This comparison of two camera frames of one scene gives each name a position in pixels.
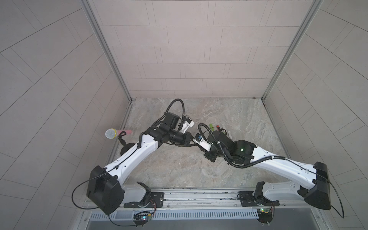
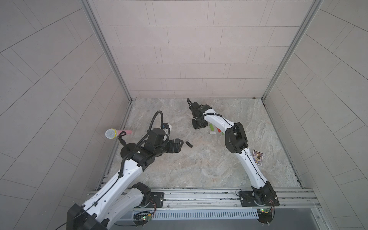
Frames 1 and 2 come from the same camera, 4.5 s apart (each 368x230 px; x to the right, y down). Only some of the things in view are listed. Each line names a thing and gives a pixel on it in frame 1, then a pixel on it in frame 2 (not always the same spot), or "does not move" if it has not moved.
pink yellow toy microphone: x=112 y=133 does not move
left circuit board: x=141 y=218 does not move
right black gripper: x=209 y=156 -> x=195 y=125
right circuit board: x=266 y=215 does not move
